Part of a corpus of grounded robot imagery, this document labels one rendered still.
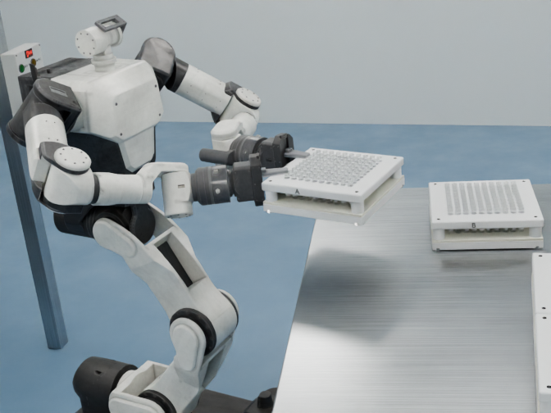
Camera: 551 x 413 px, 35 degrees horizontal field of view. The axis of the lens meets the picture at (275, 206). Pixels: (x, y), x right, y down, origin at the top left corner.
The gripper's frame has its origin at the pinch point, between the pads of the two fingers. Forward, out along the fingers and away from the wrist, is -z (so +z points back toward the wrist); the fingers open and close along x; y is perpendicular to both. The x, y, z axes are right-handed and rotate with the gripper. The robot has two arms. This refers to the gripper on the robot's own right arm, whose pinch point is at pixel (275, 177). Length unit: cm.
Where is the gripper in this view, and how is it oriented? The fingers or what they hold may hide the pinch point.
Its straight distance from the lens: 203.6
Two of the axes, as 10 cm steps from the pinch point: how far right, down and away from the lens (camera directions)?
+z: -9.9, 1.2, 0.0
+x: 1.1, 9.2, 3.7
